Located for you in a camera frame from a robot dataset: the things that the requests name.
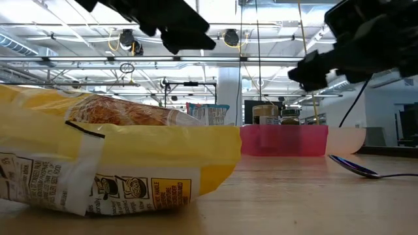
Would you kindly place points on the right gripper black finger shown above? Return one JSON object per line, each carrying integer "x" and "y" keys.
{"x": 315, "y": 60}
{"x": 310, "y": 80}

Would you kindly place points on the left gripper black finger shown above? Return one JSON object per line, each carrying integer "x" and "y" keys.
{"x": 183, "y": 19}
{"x": 186, "y": 40}

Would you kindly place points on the green small bottle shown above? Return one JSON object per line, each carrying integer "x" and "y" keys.
{"x": 290, "y": 117}

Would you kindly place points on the tan-lid spice jar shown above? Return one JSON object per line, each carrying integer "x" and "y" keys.
{"x": 265, "y": 114}

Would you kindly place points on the multicoloured ramen noodle packet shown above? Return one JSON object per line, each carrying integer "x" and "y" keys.
{"x": 209, "y": 114}

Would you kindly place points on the iridescent purple spoon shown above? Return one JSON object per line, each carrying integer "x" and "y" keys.
{"x": 356, "y": 167}

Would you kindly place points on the yellow ramen noodle packet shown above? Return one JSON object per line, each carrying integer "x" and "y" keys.
{"x": 130, "y": 153}

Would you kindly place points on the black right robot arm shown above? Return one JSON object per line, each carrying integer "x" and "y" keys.
{"x": 375, "y": 19}

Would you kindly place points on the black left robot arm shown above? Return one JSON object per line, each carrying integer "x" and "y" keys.
{"x": 86, "y": 4}

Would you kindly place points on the red plastic tray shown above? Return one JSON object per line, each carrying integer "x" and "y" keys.
{"x": 284, "y": 140}

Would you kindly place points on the black screen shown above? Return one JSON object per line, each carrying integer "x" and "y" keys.
{"x": 248, "y": 112}

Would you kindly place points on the translucent pink bowl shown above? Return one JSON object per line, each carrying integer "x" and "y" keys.
{"x": 346, "y": 140}

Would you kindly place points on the white pillar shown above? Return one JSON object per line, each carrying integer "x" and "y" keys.
{"x": 228, "y": 98}

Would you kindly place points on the dark cabinet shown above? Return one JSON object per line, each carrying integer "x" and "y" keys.
{"x": 408, "y": 117}

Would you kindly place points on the grey background box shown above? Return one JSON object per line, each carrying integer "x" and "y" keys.
{"x": 375, "y": 137}

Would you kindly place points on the distant black frame stand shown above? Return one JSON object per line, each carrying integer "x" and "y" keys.
{"x": 190, "y": 84}

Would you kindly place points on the long ceiling light rail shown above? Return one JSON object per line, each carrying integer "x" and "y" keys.
{"x": 98, "y": 59}

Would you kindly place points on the black aluminium table frame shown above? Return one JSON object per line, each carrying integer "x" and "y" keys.
{"x": 392, "y": 151}

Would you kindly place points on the ribbed ventilation duct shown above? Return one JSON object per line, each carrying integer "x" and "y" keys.
{"x": 16, "y": 45}

